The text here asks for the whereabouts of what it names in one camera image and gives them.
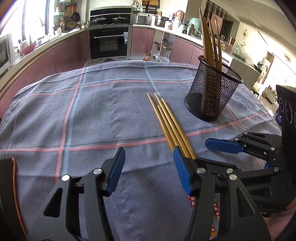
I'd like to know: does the black mesh utensil cup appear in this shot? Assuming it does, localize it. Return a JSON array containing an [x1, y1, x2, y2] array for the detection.
[[185, 55, 243, 122]]

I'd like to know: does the bamboo chopstick red patterned end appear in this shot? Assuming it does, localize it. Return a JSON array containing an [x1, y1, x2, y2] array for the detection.
[[215, 20, 222, 71]]

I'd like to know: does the plaid grey blue tablecloth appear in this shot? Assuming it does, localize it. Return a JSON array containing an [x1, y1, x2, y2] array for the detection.
[[1, 61, 281, 240]]

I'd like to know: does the mint green appliance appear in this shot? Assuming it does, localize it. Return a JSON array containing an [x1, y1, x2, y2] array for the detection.
[[187, 18, 201, 38]]

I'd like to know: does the steel stock pot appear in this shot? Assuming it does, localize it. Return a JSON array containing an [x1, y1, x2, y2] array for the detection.
[[154, 16, 169, 28]]

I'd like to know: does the black built-in oven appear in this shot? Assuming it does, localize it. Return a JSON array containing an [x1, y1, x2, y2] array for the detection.
[[89, 25, 132, 63]]

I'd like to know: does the white toaster oven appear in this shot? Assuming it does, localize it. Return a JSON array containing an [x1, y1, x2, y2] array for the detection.
[[0, 34, 15, 75]]

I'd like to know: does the pink bowl on counter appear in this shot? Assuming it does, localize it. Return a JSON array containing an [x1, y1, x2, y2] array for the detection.
[[20, 42, 36, 56]]

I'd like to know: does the black range hood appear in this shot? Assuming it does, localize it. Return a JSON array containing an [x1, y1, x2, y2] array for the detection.
[[90, 6, 132, 26]]

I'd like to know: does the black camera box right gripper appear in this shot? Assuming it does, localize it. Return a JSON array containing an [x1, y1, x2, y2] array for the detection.
[[276, 85, 296, 148]]

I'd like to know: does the wall spice rack shelf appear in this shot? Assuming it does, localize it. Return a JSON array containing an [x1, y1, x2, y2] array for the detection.
[[135, 0, 160, 14]]

